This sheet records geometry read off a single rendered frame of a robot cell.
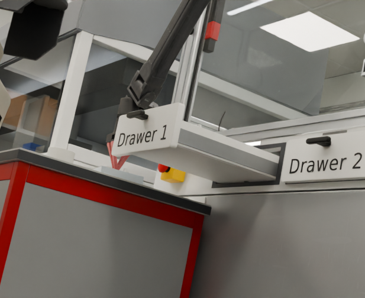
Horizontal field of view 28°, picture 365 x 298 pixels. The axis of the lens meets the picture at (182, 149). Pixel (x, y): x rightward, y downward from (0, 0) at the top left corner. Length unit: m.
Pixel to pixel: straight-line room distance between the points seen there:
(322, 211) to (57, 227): 0.64
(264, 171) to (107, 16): 1.11
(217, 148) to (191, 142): 0.08
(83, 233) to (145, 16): 1.20
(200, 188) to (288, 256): 0.47
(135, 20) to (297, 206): 1.26
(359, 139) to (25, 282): 0.85
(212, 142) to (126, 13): 1.12
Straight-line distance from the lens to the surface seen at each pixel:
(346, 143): 1.74
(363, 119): 1.75
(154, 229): 1.98
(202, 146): 1.78
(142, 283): 1.97
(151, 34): 2.86
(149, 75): 2.03
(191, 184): 2.22
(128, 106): 2.09
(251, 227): 1.95
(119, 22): 2.80
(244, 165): 1.85
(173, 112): 1.74
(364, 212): 1.67
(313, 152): 1.81
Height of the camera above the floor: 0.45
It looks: 13 degrees up
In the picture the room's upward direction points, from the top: 11 degrees clockwise
